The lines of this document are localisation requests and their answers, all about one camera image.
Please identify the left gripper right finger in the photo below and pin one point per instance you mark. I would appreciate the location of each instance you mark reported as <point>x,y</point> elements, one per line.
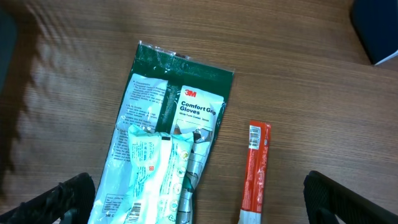
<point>327,201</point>

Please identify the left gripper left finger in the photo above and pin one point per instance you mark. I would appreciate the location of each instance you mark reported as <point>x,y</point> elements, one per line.
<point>68,202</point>

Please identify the mint green wipes packet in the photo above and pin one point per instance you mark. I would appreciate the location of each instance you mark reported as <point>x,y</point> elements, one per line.
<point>158,165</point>

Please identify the red stick packet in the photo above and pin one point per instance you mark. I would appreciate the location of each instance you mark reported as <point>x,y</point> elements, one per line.
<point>255,174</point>

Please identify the white barcode scanner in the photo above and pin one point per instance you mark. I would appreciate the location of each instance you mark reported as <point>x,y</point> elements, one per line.
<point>375,22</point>

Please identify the grey plastic mesh basket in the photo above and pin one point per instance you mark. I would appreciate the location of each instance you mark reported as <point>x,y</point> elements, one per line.
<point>7,41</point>

